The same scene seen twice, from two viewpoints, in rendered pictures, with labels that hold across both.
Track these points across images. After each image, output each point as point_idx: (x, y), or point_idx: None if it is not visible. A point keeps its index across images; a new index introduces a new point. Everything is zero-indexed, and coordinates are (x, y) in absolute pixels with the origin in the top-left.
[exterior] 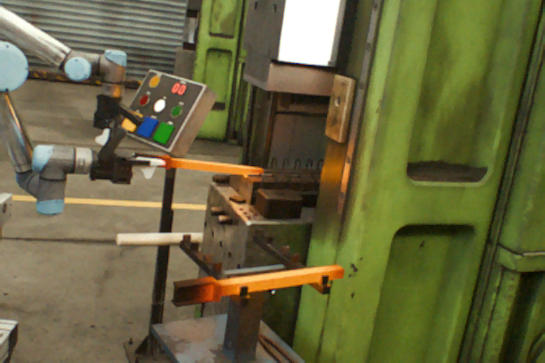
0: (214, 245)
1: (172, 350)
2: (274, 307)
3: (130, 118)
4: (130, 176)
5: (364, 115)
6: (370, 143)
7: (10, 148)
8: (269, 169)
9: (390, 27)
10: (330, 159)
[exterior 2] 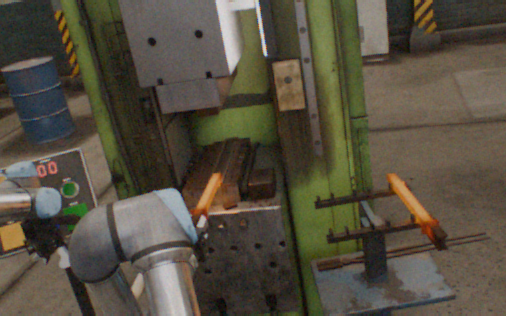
0: (219, 255)
1: (367, 308)
2: (293, 252)
3: (71, 221)
4: (206, 244)
5: (317, 79)
6: (334, 94)
7: (131, 315)
8: (202, 173)
9: (322, 8)
10: (288, 126)
